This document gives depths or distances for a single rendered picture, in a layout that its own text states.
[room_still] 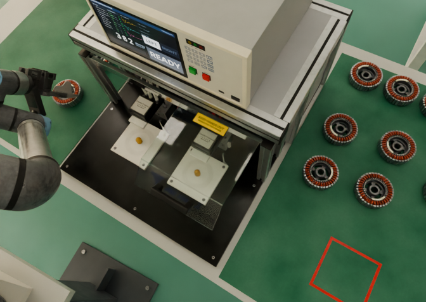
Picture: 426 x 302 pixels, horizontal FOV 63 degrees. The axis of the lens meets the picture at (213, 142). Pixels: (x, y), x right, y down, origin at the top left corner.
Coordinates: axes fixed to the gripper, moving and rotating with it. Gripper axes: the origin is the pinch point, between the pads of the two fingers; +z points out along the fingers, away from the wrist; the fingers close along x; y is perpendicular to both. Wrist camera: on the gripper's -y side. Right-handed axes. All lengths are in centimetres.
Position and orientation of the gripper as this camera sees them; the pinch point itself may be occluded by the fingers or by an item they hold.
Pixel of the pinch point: (60, 92)
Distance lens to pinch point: 142.5
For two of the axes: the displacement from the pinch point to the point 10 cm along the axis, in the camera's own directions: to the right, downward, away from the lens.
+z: 2.2, -1.0, 9.7
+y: 2.3, -9.6, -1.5
